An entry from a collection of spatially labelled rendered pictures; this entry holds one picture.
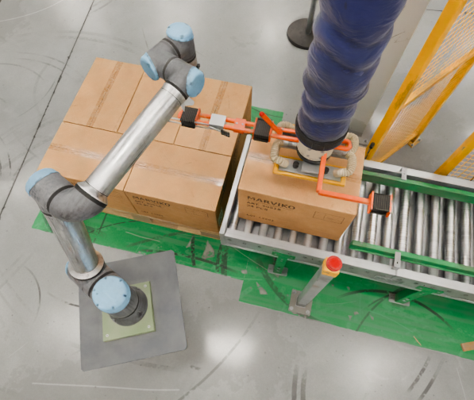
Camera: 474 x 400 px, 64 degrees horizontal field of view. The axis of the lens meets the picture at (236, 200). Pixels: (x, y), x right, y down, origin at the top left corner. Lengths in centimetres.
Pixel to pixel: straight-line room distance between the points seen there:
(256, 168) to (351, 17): 103
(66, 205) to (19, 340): 188
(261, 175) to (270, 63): 194
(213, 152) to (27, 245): 157
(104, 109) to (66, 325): 150
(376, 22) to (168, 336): 155
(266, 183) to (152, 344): 95
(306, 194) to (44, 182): 118
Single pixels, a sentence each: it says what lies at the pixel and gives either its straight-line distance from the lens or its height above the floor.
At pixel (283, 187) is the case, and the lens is 193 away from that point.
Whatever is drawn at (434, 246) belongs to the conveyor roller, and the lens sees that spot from 249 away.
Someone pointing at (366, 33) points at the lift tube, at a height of 191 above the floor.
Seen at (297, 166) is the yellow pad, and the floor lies 113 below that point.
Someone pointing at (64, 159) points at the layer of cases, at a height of 54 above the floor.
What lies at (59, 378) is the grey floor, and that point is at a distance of 291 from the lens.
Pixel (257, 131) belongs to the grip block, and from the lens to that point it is 175.
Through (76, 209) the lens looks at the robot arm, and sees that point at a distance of 127.
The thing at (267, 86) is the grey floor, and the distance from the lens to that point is 355.
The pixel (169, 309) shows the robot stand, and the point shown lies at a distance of 197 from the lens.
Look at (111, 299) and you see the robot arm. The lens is 174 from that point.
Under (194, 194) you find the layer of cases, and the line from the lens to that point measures 237.
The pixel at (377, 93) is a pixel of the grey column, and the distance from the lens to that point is 293.
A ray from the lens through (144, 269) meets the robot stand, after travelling 204.
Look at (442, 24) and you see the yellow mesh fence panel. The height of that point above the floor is 157.
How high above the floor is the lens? 267
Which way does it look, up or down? 66 degrees down
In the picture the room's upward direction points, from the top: 2 degrees counter-clockwise
